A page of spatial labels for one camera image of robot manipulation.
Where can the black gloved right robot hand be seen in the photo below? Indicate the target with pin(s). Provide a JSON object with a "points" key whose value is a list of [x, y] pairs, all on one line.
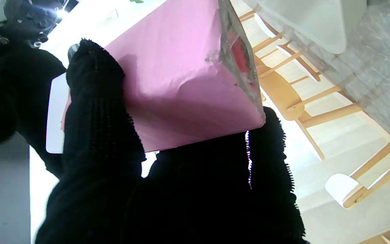
{"points": [[15, 95]]}

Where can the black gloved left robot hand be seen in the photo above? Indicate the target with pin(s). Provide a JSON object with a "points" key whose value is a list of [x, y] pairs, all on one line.
{"points": [[96, 152]]}

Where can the white square jar lid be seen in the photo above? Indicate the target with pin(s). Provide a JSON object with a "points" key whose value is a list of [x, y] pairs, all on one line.
{"points": [[57, 115]]}

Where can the pink square jar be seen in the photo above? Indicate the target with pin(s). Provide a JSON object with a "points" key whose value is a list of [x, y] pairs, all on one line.
{"points": [[188, 78]]}

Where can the cream baking tray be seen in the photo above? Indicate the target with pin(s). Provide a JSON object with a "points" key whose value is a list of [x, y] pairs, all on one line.
{"points": [[310, 20]]}

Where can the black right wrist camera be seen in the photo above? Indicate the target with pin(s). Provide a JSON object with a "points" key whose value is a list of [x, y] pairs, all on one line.
{"points": [[32, 18]]}

